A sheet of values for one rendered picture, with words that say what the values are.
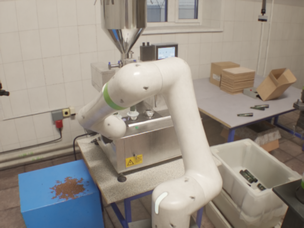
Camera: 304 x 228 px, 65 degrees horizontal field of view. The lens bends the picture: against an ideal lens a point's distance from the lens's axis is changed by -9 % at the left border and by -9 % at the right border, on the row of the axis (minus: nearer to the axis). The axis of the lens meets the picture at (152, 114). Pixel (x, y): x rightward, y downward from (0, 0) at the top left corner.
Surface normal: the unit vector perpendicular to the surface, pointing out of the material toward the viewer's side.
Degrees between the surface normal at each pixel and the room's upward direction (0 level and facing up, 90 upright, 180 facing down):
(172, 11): 90
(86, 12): 90
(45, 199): 0
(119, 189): 0
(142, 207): 0
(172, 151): 90
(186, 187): 14
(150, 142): 90
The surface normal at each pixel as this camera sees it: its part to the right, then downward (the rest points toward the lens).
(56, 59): 0.46, 0.36
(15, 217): 0.00, -0.91
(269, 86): -0.89, 0.18
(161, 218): -0.57, 0.33
